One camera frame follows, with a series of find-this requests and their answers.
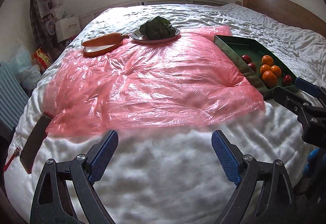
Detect small red apple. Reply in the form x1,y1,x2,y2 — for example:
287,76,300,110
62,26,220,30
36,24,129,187
282,75,292,87

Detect large orange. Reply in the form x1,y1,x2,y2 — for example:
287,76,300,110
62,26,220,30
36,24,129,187
262,71,278,88

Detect small smooth orange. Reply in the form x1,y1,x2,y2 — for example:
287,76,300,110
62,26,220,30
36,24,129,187
270,65,282,78

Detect mandarin orange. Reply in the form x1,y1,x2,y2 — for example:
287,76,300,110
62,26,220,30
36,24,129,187
261,55,274,67

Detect shiny red apple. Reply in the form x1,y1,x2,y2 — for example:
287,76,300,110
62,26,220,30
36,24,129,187
248,62,257,73

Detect dark red apple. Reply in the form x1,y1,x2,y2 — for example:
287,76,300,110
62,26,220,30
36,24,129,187
241,55,252,64

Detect green tray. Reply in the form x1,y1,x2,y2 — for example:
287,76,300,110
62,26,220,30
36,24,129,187
214,35,299,100

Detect black smartphone red case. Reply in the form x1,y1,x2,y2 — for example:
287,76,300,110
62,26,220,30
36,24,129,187
20,113,53,174

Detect red zipper pull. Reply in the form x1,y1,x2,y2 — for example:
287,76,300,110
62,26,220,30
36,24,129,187
3,147,22,172

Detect wooden headboard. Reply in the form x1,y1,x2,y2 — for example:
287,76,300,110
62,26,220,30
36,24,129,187
243,0,326,36

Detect pink plastic sheet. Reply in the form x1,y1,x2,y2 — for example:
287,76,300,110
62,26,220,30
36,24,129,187
43,25,265,138

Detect light blue suitcase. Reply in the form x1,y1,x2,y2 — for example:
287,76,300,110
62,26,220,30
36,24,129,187
0,62,29,130

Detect white plastic bag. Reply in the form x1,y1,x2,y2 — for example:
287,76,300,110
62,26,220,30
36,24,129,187
20,65,42,90

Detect blue plastic bag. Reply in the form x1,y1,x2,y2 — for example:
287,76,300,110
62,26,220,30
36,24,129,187
8,40,32,75

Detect red yellow snack bag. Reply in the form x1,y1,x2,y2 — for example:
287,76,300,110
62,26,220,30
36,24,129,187
32,47,52,72

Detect green leafy vegetable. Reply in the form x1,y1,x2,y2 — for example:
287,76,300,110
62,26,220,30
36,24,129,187
139,16,174,35

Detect orange rimmed white plate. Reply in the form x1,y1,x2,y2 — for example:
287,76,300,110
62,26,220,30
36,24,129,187
83,41,123,57

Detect plaid hanging cloth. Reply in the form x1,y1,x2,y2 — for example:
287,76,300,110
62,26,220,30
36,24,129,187
29,0,53,53

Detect black striped white plate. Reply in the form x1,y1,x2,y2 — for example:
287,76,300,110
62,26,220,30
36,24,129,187
130,28,180,44

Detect white cardboard box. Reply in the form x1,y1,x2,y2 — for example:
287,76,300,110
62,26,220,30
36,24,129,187
55,16,81,42

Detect small grey fan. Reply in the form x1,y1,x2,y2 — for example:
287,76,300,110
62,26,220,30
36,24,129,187
45,19,56,36

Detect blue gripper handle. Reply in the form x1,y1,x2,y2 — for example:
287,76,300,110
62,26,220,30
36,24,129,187
303,148,319,177

